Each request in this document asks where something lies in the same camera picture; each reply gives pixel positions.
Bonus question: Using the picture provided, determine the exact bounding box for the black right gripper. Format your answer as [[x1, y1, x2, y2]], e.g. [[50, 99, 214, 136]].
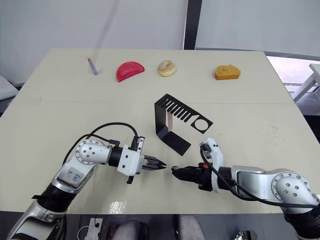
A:
[[171, 161, 214, 192]]

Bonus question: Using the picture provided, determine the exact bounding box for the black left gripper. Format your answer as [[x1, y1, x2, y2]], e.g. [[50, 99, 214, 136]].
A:
[[126, 154, 168, 185]]

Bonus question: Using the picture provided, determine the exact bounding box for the black metal watch stand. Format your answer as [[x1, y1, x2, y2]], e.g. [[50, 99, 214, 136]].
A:
[[154, 93, 214, 157]]

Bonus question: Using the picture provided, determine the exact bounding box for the white label with blue writing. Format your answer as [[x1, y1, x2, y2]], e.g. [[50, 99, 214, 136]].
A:
[[61, 165, 84, 188]]

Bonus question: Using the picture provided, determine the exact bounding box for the red half-round toy food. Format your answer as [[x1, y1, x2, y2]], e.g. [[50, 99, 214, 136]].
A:
[[115, 60, 146, 84]]

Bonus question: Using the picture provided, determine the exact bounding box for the sprinkled toy donut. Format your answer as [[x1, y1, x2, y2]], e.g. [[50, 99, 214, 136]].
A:
[[156, 59, 178, 78]]

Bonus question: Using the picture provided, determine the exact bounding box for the orange toy cake slice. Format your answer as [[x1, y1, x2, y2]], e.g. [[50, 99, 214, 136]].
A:
[[214, 63, 242, 81]]

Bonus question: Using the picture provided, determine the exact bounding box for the purple stick with red tip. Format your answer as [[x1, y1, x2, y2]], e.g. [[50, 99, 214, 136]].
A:
[[86, 56, 100, 76]]

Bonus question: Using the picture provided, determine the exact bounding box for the dark vertical pillar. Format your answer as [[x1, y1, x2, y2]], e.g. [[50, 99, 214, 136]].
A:
[[183, 0, 202, 50]]

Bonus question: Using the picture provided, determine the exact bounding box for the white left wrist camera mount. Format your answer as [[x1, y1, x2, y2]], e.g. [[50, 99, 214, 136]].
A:
[[116, 136, 146, 176]]

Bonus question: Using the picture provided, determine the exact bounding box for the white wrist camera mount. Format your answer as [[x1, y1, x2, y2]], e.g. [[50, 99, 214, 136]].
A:
[[116, 136, 146, 176], [199, 136, 224, 194]]

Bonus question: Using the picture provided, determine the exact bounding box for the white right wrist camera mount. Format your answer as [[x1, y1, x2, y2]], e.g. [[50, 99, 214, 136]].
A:
[[199, 136, 224, 194]]

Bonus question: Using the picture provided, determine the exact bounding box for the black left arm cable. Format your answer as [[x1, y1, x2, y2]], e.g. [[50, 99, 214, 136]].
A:
[[61, 122, 140, 166]]

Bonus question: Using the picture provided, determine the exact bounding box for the white metal bracket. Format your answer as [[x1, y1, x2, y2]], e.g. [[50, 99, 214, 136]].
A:
[[85, 217, 104, 240]]

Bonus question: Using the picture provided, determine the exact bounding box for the thin white cable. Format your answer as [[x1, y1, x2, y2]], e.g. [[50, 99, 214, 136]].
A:
[[76, 224, 90, 240]]

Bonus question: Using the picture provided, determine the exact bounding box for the white frame furniture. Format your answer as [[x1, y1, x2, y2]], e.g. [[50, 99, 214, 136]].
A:
[[292, 63, 320, 104]]

